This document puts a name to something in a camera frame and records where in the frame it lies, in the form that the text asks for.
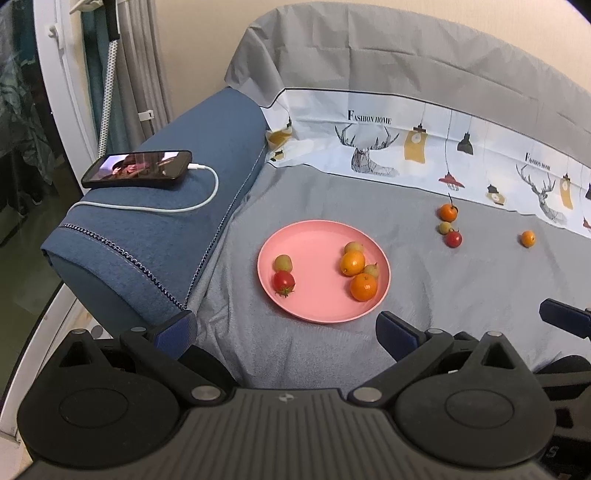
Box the teal curtain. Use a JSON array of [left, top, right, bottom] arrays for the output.
[[81, 7, 121, 158]]

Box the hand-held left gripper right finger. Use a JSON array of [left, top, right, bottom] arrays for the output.
[[348, 311, 518, 406]]

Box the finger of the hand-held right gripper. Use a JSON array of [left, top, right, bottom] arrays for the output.
[[540, 298, 591, 340]]

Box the black garment steamer head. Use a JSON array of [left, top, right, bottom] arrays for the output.
[[104, 0, 122, 41]]

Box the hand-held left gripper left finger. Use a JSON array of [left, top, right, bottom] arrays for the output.
[[58, 310, 227, 407]]

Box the blue sofa armrest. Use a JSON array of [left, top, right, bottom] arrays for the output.
[[41, 88, 269, 329]]

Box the grey curtain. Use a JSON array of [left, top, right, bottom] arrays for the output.
[[115, 0, 174, 139]]

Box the white door frame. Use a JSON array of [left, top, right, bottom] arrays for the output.
[[32, 0, 102, 185]]

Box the mandarin orange with stem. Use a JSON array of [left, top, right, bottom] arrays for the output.
[[438, 193, 460, 222]]

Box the braided steamer hose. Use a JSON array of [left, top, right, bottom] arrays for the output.
[[98, 39, 118, 158]]

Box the pink plate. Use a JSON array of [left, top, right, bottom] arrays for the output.
[[257, 220, 392, 324]]

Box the grey printed sofa cover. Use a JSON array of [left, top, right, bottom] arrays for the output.
[[185, 0, 591, 393]]

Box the black smartphone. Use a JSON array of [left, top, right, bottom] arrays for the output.
[[81, 150, 193, 189]]

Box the white charging cable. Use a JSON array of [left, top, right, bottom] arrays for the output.
[[74, 162, 219, 214]]

